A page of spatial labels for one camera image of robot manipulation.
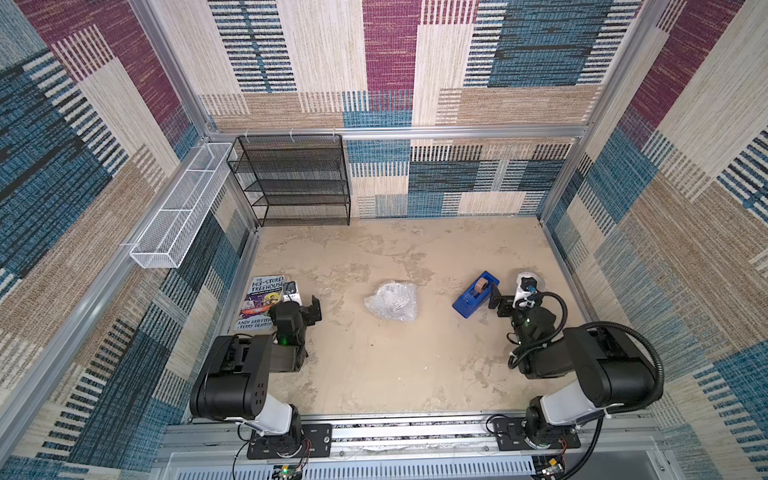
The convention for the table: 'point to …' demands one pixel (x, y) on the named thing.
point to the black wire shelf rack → (293, 180)
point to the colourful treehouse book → (265, 292)
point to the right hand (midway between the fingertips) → (512, 286)
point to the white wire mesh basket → (163, 243)
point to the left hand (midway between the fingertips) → (298, 298)
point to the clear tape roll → (540, 285)
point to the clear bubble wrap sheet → (394, 301)
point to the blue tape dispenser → (476, 295)
